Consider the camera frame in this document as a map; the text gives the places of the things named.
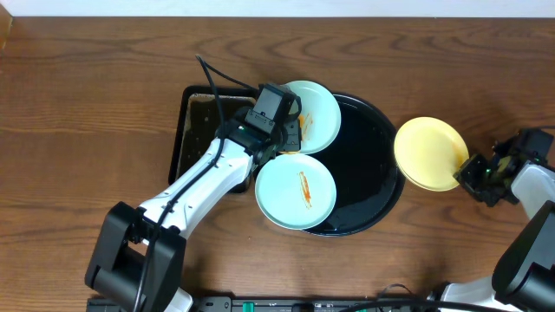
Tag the light blue plate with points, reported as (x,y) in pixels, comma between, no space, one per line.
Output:
(295,191)
(320,116)

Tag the upper light blue plate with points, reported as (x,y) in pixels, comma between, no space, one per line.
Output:
(320,116)

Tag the round black serving tray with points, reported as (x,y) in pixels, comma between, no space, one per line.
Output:
(361,161)

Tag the black rectangular water tray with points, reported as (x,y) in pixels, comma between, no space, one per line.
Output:
(199,121)

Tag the yellow plate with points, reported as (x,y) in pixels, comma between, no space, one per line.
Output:
(429,152)

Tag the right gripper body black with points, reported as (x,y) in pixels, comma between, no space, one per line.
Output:
(482,181)

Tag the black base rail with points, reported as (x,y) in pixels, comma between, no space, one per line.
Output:
(226,304)

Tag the lower light blue plate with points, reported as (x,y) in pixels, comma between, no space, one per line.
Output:
(295,191)

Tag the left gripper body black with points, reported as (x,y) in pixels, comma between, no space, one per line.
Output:
(293,135)

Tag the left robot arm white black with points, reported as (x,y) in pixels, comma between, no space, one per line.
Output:
(138,256)

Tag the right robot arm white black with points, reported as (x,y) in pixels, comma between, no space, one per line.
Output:
(523,278)

